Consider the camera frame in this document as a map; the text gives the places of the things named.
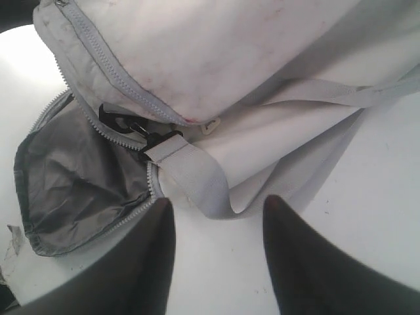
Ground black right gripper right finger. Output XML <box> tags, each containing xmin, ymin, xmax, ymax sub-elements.
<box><xmin>263</xmin><ymin>195</ymin><xmax>419</xmax><ymax>314</ymax></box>

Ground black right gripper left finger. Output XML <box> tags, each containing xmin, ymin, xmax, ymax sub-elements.
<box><xmin>8</xmin><ymin>198</ymin><xmax>173</xmax><ymax>314</ymax></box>

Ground white fabric duffel bag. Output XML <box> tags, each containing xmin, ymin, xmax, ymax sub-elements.
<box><xmin>14</xmin><ymin>1</ymin><xmax>419</xmax><ymax>257</ymax></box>

